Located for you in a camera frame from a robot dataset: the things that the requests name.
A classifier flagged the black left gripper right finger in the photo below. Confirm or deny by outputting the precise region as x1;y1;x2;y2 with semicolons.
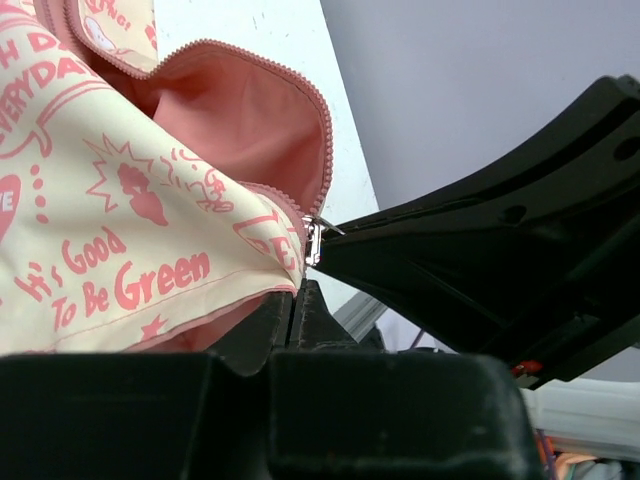
267;281;543;479

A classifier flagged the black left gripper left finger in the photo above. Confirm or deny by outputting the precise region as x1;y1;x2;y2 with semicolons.
1;293;293;479

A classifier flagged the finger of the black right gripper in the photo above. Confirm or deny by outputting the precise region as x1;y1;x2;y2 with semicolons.
343;76;639;239
318;222;639;388

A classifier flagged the pink cream printed hooded jacket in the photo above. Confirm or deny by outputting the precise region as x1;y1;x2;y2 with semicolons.
1;1;333;355

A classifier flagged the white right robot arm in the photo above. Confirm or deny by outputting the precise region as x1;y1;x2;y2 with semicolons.
318;75;639;461

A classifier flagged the colourful clothes pile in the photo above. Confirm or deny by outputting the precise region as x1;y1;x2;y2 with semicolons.
536;431;639;480

